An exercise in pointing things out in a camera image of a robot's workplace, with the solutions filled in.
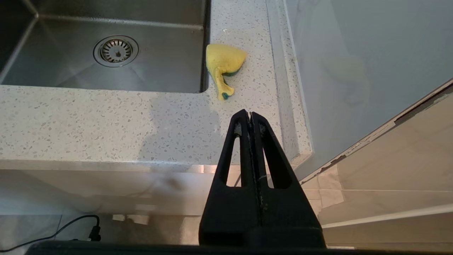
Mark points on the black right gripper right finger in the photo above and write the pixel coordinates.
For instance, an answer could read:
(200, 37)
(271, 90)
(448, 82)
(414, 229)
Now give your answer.
(290, 219)

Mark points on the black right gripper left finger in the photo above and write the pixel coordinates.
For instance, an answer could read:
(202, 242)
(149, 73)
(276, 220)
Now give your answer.
(230, 219)

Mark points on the yellow green sponge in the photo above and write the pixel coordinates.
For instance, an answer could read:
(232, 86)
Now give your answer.
(224, 58)

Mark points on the stainless steel sink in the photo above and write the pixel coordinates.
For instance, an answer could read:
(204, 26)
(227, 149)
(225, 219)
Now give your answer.
(166, 53)

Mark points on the beige cabinet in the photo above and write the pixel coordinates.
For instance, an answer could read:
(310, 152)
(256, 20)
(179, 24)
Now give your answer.
(400, 170)

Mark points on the white base cabinet front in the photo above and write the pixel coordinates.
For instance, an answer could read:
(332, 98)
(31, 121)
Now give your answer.
(106, 191)

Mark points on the round metal drain strainer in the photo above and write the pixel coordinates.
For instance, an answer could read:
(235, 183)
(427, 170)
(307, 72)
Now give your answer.
(115, 51)

